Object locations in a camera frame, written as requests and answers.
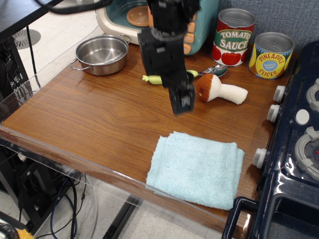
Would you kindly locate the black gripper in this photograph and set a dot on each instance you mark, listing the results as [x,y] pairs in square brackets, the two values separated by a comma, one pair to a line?
[166,59]

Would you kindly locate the spoon with green handle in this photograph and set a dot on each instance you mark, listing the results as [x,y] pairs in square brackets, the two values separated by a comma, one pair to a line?
[217,70]

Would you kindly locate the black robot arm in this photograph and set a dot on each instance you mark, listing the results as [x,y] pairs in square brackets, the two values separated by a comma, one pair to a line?
[171,19]

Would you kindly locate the light blue folded towel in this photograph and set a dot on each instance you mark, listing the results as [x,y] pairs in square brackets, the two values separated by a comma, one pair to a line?
[196,170]

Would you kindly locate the plush mushroom toy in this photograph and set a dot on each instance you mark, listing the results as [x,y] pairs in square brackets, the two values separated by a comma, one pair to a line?
[210,87]

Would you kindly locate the tomato sauce can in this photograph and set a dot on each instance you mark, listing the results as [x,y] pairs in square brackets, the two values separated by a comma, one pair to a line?
[232,37]

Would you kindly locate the white stove knob middle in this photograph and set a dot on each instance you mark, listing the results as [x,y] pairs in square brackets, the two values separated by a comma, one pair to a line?
[273,113]

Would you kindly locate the white stove knob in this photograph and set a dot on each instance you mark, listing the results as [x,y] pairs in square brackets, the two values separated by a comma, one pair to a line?
[259,157]
[279,93]
[273,113]

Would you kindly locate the stainless steel pot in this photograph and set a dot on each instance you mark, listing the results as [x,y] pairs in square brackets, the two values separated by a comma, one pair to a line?
[102,55]

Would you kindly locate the white stove knob rear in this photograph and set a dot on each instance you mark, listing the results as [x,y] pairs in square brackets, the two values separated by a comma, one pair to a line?
[279,93]

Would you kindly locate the white stove knob front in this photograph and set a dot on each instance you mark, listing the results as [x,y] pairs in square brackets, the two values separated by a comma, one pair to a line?
[259,157]

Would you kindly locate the pineapple slices can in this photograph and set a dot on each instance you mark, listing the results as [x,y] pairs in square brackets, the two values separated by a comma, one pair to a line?
[271,55]

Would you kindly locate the toy microwave teal and cream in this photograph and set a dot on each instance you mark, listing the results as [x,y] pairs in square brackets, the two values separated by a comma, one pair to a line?
[129,17]

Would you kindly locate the dark blue toy stove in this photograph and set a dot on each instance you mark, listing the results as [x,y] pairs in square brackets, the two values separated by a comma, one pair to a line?
[288,191]

